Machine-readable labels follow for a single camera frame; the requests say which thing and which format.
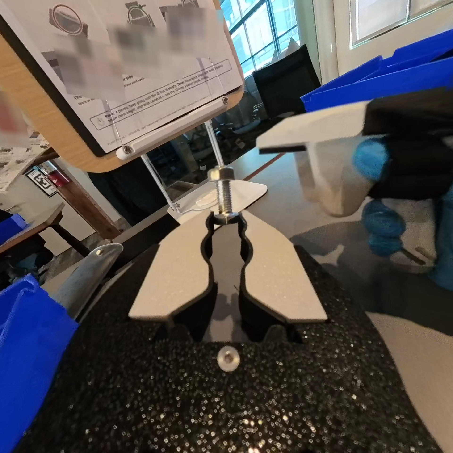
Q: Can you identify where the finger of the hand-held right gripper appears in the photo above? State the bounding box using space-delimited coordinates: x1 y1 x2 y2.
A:
283 101 369 128
256 110 368 155

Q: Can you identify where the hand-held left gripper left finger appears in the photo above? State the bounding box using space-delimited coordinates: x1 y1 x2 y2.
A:
128 212 218 323

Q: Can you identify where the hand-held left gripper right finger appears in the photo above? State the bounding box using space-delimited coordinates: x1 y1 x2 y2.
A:
239 210 329 324

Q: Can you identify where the blue plastic bin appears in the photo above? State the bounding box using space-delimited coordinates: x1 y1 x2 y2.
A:
0 274 79 453
301 26 453 114

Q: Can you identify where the silver hex bolt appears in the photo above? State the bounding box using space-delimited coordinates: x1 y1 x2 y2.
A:
213 179 242 225

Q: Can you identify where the silver hex nut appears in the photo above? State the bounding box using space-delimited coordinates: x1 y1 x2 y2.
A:
207 166 236 182

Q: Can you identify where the person's right hand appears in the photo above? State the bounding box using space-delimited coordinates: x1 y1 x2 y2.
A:
354 138 453 291

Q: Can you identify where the black mesh office chair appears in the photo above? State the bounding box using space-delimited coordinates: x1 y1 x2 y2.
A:
252 44 321 119

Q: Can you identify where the cluster of grey office chairs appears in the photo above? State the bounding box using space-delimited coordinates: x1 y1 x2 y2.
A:
188 106 262 160

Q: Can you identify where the grey metal clamp lever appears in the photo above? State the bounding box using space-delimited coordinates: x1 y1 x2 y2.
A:
53 242 124 319

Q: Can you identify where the window with white blind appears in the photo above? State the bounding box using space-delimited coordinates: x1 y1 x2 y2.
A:
348 0 453 50

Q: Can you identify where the dark framed window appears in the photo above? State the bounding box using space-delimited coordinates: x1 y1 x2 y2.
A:
219 0 301 75

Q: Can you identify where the wooden side table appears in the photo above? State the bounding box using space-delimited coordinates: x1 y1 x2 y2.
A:
0 202 91 259

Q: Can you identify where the red fire extinguisher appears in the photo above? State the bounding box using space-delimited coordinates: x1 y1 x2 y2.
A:
48 170 71 188

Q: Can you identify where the black white marker sign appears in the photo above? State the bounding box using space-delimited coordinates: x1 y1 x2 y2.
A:
26 166 59 197

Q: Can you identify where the printed instruction sheet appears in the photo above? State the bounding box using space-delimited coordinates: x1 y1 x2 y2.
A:
0 0 245 153

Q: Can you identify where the small blue bin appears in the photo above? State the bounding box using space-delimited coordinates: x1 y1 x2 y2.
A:
0 212 27 236

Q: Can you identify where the white paper sheet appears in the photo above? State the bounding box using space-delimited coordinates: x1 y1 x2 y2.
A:
0 131 50 193

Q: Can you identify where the black backing board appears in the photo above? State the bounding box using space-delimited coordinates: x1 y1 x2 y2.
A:
0 16 108 154

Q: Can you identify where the brown wooden post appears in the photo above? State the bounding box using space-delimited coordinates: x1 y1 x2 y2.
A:
39 152 121 241

